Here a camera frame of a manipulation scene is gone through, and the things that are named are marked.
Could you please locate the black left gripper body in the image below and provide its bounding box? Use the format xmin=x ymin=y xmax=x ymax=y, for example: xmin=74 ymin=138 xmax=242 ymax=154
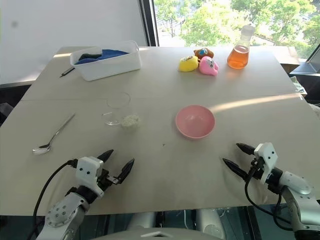
xmin=97 ymin=168 xmax=120 ymax=193

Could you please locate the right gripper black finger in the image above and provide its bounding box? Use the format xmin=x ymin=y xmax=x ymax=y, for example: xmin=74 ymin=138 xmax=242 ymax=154
xmin=222 ymin=157 xmax=250 ymax=180
xmin=235 ymin=142 xmax=256 ymax=156

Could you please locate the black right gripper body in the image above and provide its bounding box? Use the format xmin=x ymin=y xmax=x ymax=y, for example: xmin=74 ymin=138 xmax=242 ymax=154
xmin=246 ymin=156 xmax=266 ymax=181

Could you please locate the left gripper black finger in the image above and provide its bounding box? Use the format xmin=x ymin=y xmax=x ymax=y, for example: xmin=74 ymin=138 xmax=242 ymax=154
xmin=117 ymin=157 xmax=136 ymax=186
xmin=97 ymin=149 xmax=115 ymax=162

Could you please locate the clear small glass dish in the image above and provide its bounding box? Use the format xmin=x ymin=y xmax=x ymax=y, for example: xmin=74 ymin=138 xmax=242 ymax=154
xmin=101 ymin=111 xmax=123 ymax=127

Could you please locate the pink bowl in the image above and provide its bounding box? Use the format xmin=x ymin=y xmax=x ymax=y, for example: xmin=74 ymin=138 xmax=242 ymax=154
xmin=174 ymin=104 xmax=216 ymax=140

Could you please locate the metal spoon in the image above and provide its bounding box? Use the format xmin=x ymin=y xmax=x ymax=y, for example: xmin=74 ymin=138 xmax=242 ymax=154
xmin=32 ymin=113 xmax=76 ymax=156

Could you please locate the grey robot torso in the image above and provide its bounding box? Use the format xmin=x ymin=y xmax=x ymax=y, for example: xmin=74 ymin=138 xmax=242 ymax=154
xmin=89 ymin=209 xmax=227 ymax=240

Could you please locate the white plastic bin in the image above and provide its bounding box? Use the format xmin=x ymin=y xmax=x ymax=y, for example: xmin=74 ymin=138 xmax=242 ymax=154
xmin=69 ymin=40 xmax=142 ymax=82

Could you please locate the pink plush toy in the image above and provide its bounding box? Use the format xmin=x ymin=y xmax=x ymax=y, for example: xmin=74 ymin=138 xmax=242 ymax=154
xmin=198 ymin=55 xmax=220 ymax=75

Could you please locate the flask with orange liquid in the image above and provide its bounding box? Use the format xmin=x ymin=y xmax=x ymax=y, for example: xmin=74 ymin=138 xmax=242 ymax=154
xmin=226 ymin=24 xmax=256 ymax=70

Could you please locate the black pen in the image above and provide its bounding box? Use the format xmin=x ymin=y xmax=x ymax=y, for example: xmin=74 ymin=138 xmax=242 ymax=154
xmin=59 ymin=66 xmax=76 ymax=78

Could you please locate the blue cloth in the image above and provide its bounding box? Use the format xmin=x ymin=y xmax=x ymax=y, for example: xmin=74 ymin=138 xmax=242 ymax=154
xmin=74 ymin=48 xmax=129 ymax=66

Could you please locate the dark cloth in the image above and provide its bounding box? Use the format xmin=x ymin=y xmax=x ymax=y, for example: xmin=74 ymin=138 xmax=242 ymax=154
xmin=77 ymin=52 xmax=102 ymax=62

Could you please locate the black box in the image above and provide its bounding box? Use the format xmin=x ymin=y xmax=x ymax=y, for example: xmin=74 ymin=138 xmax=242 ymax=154
xmin=289 ymin=41 xmax=320 ymax=76

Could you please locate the yellow plush toy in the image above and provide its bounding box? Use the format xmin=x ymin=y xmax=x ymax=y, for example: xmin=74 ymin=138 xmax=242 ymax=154
xmin=178 ymin=55 xmax=200 ymax=73

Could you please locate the brown plush toy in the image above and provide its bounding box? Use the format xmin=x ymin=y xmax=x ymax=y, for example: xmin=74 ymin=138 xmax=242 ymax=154
xmin=193 ymin=47 xmax=215 ymax=60

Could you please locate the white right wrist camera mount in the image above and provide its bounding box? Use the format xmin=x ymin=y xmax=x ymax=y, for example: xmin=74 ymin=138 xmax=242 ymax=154
xmin=253 ymin=142 xmax=279 ymax=186

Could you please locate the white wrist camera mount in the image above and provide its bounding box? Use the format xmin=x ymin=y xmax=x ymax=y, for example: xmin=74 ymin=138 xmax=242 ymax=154
xmin=253 ymin=142 xmax=279 ymax=186
xmin=75 ymin=156 xmax=105 ymax=199

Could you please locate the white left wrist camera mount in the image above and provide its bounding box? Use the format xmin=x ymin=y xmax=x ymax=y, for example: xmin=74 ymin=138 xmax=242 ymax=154
xmin=75 ymin=156 xmax=105 ymax=199

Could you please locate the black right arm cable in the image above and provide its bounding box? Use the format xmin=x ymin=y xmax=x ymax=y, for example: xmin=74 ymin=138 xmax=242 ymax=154
xmin=244 ymin=164 xmax=294 ymax=232

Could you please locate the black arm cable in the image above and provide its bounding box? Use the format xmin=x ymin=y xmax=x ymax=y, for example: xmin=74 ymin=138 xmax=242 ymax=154
xmin=244 ymin=164 xmax=294 ymax=232
xmin=26 ymin=159 xmax=78 ymax=240

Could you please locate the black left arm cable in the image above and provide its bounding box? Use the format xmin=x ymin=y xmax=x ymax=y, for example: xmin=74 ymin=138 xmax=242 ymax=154
xmin=26 ymin=159 xmax=78 ymax=240

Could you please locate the black window frame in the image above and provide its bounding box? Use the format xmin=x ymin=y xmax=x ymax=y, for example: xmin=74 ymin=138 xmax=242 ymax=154
xmin=138 ymin=0 xmax=160 ymax=48

